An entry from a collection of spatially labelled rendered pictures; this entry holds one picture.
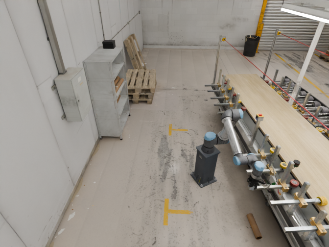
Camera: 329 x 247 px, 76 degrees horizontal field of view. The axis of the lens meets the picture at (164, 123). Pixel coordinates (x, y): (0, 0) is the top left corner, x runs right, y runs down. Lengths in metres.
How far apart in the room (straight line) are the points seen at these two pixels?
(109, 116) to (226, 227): 2.57
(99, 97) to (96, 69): 0.51
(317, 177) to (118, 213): 2.43
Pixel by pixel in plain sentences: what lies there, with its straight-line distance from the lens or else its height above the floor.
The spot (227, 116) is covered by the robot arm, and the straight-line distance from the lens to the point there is 2.45.
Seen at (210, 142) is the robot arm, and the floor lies 0.80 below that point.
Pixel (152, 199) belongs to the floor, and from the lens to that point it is 3.26.
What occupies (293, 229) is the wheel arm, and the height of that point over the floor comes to 0.96.
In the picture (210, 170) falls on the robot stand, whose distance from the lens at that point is 3.32.
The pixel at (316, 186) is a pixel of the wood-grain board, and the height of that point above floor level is 0.90.
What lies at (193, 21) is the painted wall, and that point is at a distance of 9.68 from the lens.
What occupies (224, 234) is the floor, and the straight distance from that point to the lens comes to 3.09.
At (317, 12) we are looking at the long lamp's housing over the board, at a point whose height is 2.36.
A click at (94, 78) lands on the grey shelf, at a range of 3.69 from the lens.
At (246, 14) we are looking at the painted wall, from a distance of 10.01.
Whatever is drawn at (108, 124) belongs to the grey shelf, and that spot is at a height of 0.37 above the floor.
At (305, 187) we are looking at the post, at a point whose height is 1.12.
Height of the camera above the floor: 2.66
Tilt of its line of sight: 35 degrees down
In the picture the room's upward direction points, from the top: straight up
